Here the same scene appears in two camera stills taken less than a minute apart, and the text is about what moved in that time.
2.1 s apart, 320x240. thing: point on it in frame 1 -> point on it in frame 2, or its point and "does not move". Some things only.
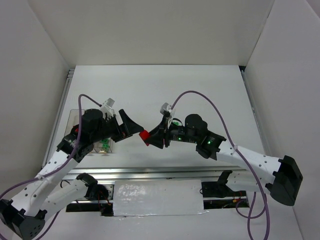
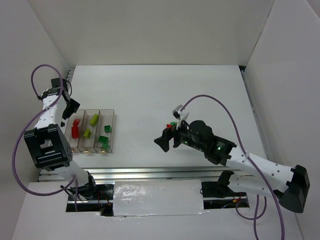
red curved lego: [145, 134] -> [75, 123]
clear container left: [73, 120] does not move
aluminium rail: [156, 173] does not move
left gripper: [117, 127] -> [71, 107]
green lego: [104, 141] does not move
